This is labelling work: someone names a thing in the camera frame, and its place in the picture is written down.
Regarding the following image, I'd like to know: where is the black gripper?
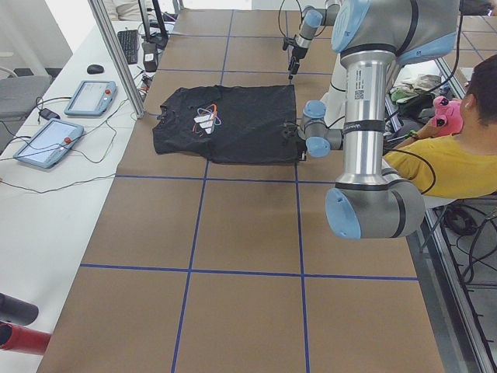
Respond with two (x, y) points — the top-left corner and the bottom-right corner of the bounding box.
(283, 37), (309, 80)
(281, 121), (307, 162)

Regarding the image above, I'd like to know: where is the black graphic t-shirt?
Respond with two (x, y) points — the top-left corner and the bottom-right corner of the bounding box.
(153, 85), (299, 165)

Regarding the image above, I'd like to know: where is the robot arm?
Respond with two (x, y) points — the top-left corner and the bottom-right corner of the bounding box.
(283, 1), (342, 81)
(283, 1), (460, 239)

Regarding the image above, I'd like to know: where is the black monitor stand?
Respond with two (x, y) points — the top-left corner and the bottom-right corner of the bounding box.
(137, 0), (169, 50)

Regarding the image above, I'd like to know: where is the person in yellow shirt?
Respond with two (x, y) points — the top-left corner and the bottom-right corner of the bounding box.
(384, 55), (496, 199)

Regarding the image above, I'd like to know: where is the pink plush toy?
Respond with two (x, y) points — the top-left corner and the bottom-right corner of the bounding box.
(429, 96), (464, 137)

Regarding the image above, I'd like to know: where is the black keyboard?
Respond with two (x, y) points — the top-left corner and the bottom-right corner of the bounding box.
(117, 30), (139, 64)

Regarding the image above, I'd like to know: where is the black computer mouse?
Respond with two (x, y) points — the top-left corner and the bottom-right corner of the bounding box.
(86, 64), (105, 75)

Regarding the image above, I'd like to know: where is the far blue teach pendant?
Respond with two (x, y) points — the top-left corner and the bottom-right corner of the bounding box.
(64, 80), (117, 117)

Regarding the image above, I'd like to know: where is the blue teach pendant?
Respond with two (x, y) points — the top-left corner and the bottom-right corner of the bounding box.
(64, 80), (117, 117)
(13, 118), (85, 169)

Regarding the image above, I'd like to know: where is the near blue teach pendant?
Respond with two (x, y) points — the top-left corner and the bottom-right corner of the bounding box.
(13, 118), (85, 169)

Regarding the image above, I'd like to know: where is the black power adapter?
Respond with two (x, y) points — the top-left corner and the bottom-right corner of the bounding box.
(39, 108), (60, 120)

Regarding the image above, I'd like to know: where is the red and black tube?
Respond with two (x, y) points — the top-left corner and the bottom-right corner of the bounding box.
(0, 293), (52, 357)

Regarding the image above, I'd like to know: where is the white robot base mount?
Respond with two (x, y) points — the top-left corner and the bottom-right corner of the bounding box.
(319, 54), (346, 129)

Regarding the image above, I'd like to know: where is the grey aluminium frame post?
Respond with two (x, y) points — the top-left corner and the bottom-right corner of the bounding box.
(88, 0), (144, 119)

